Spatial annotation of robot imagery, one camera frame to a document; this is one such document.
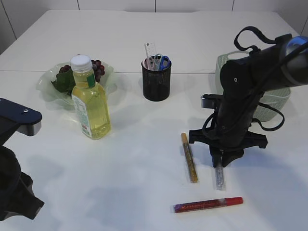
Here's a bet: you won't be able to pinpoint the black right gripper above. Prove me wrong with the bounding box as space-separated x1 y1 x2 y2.
189 105 268 168

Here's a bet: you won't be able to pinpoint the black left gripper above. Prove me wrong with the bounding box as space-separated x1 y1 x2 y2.
0 146 44 219

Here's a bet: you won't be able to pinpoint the silver glitter pen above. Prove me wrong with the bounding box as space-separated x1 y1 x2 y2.
215 164 226 191

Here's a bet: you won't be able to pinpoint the gold glitter pen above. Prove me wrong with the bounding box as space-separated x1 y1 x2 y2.
181 133 198 183

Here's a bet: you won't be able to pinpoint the blue capped scissors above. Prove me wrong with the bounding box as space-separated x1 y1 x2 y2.
153 53 171 71

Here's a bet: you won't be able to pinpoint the pink capped scissors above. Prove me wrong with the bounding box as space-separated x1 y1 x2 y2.
143 57 155 71

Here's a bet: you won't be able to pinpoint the yellow tea bottle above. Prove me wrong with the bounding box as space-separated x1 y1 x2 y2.
70 54 111 140

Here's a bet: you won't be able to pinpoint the dark red grape bunch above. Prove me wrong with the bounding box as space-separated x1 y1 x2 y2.
51 60 105 96

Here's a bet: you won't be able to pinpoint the clear plastic ruler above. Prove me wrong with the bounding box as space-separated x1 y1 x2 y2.
144 42 157 58

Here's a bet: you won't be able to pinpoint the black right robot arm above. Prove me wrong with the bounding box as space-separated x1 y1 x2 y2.
189 34 308 167

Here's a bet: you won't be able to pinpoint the red glitter pen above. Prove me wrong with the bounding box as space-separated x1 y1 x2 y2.
173 197 244 213

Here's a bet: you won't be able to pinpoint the green woven plastic basket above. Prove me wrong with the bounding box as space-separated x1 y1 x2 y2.
212 51 291 122

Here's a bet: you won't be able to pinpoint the black mesh pen cup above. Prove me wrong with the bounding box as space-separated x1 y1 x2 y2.
141 56 172 102

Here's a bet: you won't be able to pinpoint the green wavy glass plate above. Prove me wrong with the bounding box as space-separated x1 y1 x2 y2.
36 62 118 108

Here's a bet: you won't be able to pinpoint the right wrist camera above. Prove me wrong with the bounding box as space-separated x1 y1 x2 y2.
201 94 222 109

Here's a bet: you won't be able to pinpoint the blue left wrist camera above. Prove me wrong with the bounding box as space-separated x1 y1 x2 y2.
0 98 42 146

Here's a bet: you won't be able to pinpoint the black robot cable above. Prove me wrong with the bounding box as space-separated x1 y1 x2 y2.
202 26 286 138

